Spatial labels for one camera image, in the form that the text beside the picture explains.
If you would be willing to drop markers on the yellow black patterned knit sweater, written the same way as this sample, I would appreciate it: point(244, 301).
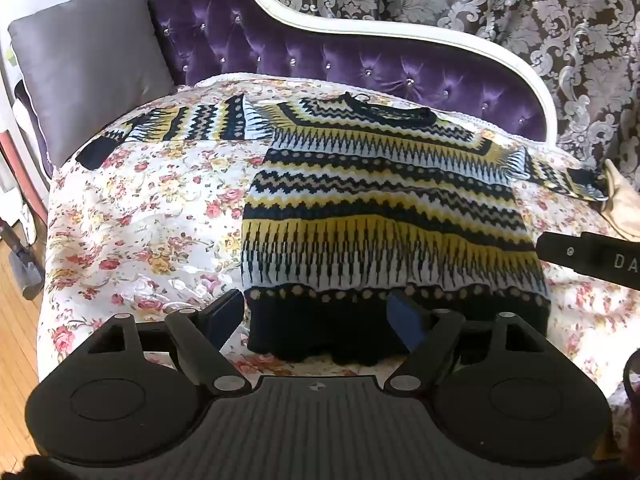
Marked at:
point(380, 210)

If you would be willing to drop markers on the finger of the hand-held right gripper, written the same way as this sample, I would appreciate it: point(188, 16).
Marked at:
point(562, 250)

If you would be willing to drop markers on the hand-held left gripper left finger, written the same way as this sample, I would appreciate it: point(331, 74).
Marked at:
point(226, 319)

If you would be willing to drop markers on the white furniture piece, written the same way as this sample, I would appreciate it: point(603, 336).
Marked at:
point(12, 125)

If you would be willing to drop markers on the floral quilted blanket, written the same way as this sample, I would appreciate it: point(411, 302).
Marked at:
point(140, 240)

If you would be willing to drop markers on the brown silver damask curtain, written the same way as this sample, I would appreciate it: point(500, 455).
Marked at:
point(525, 10)

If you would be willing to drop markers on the grey floor cleaning tool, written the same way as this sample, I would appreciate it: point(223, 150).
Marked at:
point(22, 265)

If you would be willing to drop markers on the beige cloth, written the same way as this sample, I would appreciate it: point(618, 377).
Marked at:
point(622, 200)

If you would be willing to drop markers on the purple tufted sofa white frame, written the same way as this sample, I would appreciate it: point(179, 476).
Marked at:
point(310, 55)

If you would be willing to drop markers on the grey pillow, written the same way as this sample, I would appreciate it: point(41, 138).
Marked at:
point(92, 67)

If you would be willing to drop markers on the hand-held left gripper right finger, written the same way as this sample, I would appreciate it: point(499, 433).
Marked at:
point(406, 322)

